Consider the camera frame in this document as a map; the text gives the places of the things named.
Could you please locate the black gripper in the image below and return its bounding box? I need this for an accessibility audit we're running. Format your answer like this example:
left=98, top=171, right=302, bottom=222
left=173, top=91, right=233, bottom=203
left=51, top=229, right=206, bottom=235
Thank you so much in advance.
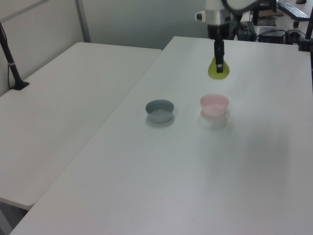
left=207, top=23, right=232, bottom=73

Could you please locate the green pear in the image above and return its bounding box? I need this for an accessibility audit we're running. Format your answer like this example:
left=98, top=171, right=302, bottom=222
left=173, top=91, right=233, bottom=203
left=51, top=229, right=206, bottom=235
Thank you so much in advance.
left=207, top=56, right=231, bottom=81

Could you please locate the pink plastic bowl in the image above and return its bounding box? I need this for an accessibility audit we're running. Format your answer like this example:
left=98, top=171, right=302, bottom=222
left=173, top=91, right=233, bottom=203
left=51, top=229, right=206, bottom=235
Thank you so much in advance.
left=200, top=93, right=230, bottom=117

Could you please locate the grey plastic bowl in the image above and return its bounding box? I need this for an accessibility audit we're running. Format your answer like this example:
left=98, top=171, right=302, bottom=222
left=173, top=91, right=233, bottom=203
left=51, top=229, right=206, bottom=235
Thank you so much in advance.
left=145, top=99, right=175, bottom=123

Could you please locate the grey green electronics box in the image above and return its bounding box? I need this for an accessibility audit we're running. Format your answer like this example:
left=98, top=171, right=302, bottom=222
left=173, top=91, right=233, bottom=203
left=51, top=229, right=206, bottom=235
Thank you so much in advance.
left=238, top=21, right=257, bottom=41

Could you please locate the black controller box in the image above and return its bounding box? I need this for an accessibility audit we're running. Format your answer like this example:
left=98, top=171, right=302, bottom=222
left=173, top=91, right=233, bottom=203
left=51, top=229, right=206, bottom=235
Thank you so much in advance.
left=256, top=29, right=287, bottom=44

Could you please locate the black monitor stand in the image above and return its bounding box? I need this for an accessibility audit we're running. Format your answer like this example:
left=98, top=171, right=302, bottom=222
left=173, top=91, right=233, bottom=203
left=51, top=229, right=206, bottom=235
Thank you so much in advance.
left=251, top=0, right=279, bottom=26

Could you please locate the black computer keyboard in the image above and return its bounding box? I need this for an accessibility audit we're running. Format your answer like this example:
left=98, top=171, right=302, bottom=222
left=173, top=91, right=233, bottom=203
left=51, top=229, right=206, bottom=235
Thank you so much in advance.
left=277, top=1, right=310, bottom=21

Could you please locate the black clamped stand pole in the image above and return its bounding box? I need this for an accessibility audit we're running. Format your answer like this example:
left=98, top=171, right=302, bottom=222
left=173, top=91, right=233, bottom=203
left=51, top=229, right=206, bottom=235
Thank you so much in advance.
left=297, top=17, right=313, bottom=52

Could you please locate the white side table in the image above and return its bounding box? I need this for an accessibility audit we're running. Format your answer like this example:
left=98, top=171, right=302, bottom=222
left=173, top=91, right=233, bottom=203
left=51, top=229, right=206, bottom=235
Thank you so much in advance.
left=0, top=42, right=163, bottom=210

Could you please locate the grey partition frame post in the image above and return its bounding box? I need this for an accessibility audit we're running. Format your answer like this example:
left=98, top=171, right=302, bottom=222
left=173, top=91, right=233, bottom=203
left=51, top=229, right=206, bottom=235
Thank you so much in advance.
left=74, top=0, right=91, bottom=44

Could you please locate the black camera stand pole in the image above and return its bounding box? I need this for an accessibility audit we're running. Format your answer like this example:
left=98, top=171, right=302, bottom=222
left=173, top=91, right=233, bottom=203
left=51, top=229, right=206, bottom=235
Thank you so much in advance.
left=0, top=21, right=30, bottom=92

